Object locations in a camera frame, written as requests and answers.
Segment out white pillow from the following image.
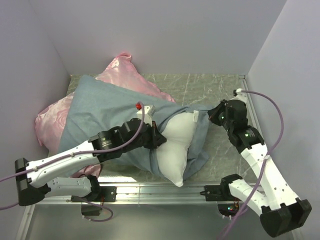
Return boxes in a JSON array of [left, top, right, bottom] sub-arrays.
[[156, 110, 199, 187]]

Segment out blue-grey pillowcase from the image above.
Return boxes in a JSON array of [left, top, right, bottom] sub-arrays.
[[57, 75, 211, 180]]

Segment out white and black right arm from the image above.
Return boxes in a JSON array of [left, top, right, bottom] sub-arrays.
[[209, 97, 312, 238]]

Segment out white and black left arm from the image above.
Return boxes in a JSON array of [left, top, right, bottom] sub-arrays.
[[14, 118, 167, 207]]

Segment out pink satin rose pillow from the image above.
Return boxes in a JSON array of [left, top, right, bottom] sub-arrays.
[[34, 52, 176, 180]]

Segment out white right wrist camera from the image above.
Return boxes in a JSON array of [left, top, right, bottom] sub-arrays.
[[232, 88, 247, 102]]

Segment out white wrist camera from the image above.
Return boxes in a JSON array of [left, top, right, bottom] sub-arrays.
[[232, 88, 247, 102], [135, 102, 156, 125]]

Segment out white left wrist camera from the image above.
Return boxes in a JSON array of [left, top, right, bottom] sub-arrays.
[[135, 102, 156, 125]]

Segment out aluminium frame rail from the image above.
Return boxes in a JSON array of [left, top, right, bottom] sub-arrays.
[[14, 74, 293, 240]]

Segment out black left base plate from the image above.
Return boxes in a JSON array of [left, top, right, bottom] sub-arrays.
[[70, 186, 117, 222]]

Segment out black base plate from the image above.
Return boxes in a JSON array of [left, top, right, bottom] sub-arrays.
[[70, 186, 117, 222], [199, 185, 240, 219]]

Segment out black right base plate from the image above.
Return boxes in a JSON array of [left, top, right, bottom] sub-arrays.
[[199, 185, 240, 219]]

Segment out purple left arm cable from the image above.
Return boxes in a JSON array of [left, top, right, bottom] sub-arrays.
[[0, 101, 146, 211]]

